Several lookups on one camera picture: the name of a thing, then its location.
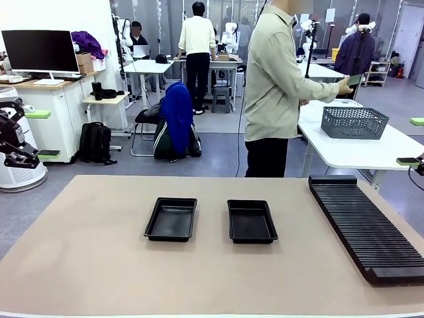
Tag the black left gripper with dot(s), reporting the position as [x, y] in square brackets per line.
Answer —
[11, 130]

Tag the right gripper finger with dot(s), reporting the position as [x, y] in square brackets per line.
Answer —
[405, 161]
[417, 121]

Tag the black rectangular ESD tray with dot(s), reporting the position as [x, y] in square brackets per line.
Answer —
[251, 222]
[170, 220]

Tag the person's right forearm beige sleeve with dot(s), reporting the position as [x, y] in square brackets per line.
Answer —
[318, 91]

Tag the white lab robot arm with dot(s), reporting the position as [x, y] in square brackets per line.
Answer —
[306, 26]
[124, 36]
[230, 36]

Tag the person's right hand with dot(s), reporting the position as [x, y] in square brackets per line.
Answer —
[345, 86]

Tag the white desk with wood top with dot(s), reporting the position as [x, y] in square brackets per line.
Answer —
[49, 109]

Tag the black backpack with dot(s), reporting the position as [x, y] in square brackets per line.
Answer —
[94, 142]

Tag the black keyboard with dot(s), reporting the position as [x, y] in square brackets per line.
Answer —
[69, 77]

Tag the white shelf rack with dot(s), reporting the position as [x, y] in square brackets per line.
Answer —
[377, 73]

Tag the grey plastic mesh basket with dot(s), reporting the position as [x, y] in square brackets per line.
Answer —
[354, 122]

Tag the black tumbler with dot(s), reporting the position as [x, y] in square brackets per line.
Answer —
[96, 91]

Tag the small wood-top side table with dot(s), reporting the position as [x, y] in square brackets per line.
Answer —
[109, 100]

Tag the black cloth bundle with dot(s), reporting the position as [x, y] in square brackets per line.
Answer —
[111, 93]

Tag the black slotted board rack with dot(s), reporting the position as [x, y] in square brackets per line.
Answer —
[364, 228]

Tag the black computer monitor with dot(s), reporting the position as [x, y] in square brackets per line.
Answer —
[39, 49]

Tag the person in navy jacket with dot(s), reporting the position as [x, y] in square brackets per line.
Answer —
[354, 53]

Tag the purple cloth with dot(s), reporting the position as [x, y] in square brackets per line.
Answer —
[86, 43]

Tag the yellow bin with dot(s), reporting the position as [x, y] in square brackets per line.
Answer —
[336, 54]

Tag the black jacket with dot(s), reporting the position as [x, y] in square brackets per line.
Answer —
[149, 114]

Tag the white office table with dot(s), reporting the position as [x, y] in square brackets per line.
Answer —
[149, 66]
[318, 71]

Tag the silver laptop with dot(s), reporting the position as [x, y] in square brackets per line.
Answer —
[141, 51]

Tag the black tripod stand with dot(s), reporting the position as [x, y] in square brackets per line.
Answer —
[309, 49]

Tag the blue jacket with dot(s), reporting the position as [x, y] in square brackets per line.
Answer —
[177, 116]

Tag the seated person in black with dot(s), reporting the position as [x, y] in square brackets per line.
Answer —
[138, 38]

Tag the white paper sheet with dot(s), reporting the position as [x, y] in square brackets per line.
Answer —
[330, 15]

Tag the black cap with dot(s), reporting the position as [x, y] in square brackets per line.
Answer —
[162, 59]

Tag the person in beige shirt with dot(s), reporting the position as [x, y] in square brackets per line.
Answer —
[271, 83]

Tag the person in cream sweater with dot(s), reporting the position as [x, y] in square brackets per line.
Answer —
[197, 39]

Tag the grey plastic stool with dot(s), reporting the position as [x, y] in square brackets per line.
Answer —
[221, 99]

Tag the white workbench table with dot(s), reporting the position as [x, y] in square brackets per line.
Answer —
[225, 64]

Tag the small cardboard box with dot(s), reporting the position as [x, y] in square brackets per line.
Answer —
[223, 57]

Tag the metal frame chair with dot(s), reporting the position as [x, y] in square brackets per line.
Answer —
[132, 142]

